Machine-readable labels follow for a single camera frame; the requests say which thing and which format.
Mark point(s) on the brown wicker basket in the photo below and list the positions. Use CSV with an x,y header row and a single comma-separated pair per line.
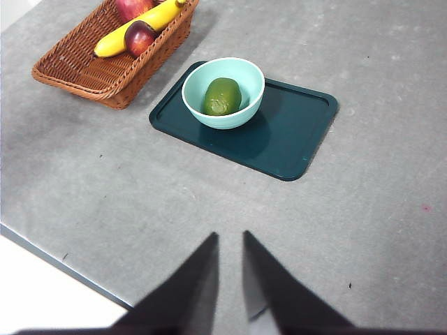
x,y
101,75

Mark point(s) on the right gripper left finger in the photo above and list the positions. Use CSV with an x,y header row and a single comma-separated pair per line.
x,y
185,296

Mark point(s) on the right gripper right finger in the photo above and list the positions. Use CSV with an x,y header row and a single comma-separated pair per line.
x,y
279,296

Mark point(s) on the yellow banana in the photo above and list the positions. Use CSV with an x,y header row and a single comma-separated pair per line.
x,y
115,42

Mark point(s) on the light red apple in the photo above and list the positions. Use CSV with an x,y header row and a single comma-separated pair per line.
x,y
132,8

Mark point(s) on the dark red plum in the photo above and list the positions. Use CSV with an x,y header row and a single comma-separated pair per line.
x,y
139,38

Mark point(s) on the dark rectangular tray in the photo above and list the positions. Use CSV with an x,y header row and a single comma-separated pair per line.
x,y
286,132

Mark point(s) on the green avocado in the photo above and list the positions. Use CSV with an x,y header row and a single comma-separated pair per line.
x,y
222,96

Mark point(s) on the teal ribbed bowl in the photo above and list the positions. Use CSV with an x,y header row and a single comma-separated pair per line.
x,y
227,120

